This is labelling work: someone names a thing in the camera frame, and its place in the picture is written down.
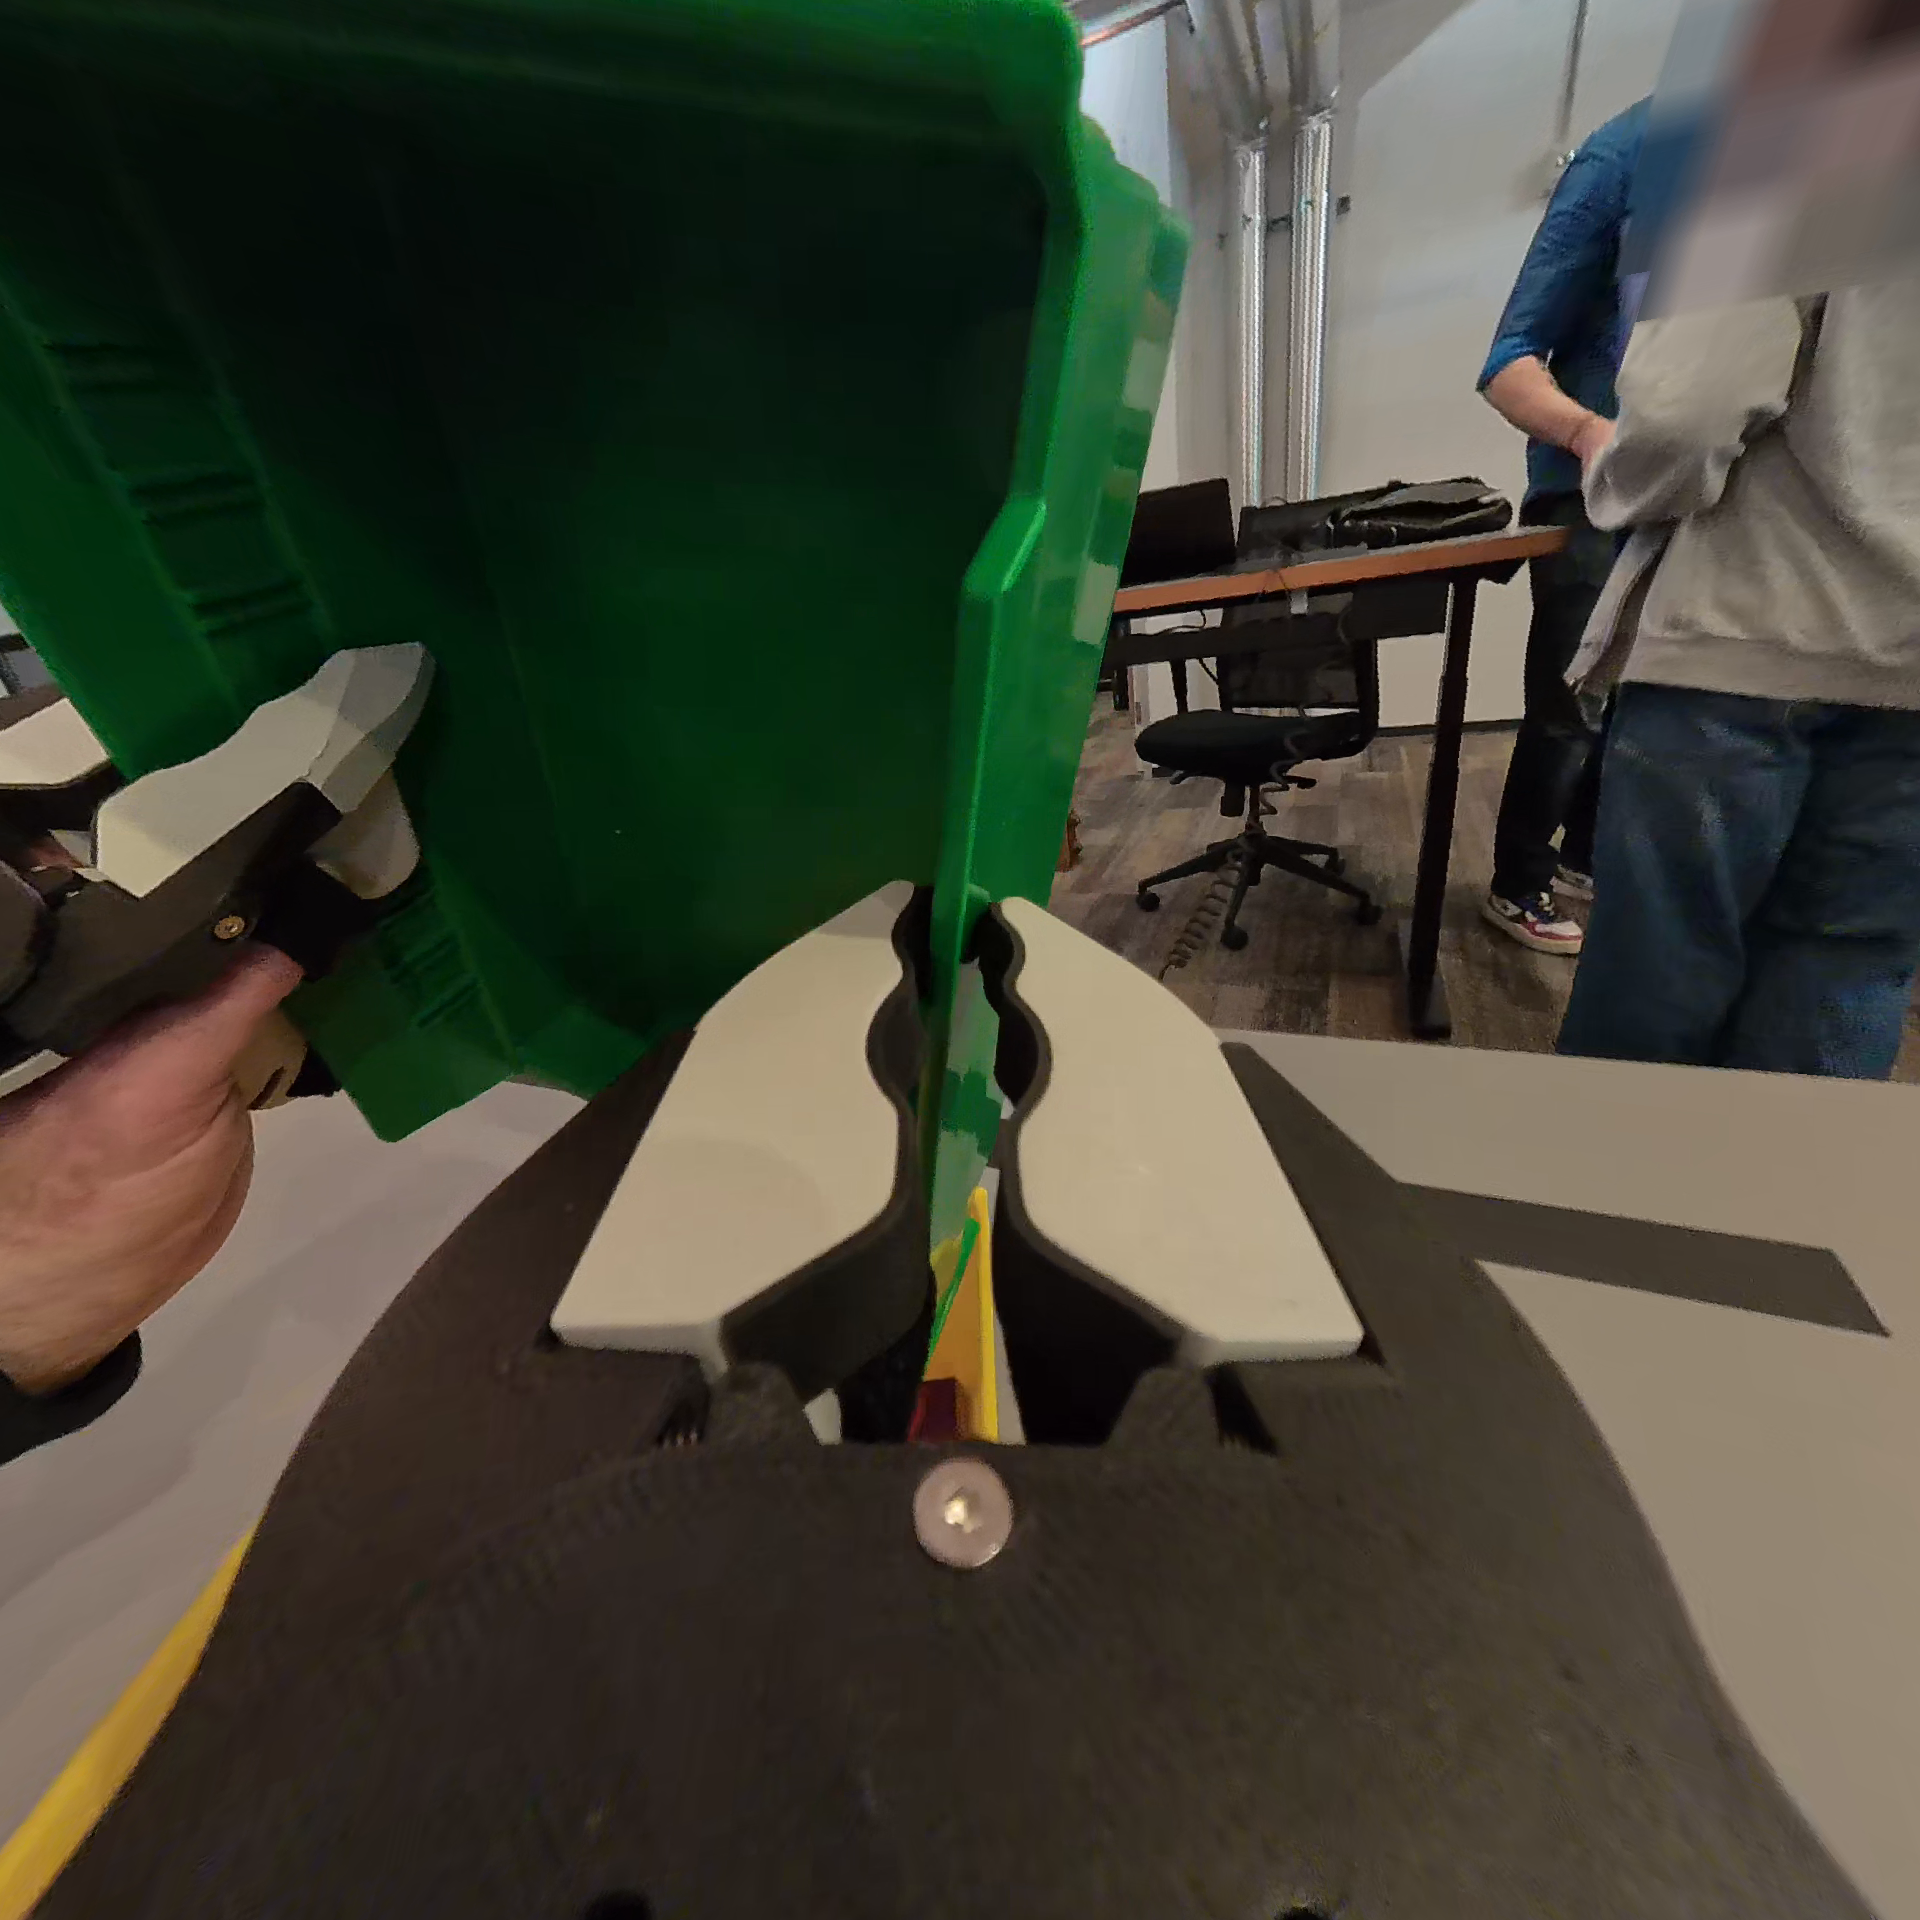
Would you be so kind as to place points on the wooden desk with black legs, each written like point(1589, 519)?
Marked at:
point(1351, 566)

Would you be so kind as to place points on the black office chair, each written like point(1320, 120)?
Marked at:
point(1253, 743)

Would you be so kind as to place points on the red cube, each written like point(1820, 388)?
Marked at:
point(938, 1412)

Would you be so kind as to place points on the black tape strip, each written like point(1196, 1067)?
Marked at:
point(1651, 1256)

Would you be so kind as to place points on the person's left forearm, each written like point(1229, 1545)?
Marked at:
point(44, 1410)

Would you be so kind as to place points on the black laptop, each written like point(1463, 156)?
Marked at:
point(1178, 528)

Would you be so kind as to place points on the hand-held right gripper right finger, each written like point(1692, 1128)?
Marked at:
point(1171, 1171)

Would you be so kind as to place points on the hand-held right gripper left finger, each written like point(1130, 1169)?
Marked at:
point(734, 1171)

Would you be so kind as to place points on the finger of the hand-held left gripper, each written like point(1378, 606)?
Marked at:
point(270, 751)
point(379, 849)

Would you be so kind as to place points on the green plastic box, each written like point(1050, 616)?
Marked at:
point(600, 451)

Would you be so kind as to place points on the black bag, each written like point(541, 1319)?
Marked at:
point(1425, 510)

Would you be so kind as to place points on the silver wall pipe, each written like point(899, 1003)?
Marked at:
point(1249, 300)
point(1311, 300)

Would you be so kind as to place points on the yellow plastic box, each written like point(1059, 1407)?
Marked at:
point(979, 1351)

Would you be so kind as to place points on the person's left hand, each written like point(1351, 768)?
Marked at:
point(105, 1200)

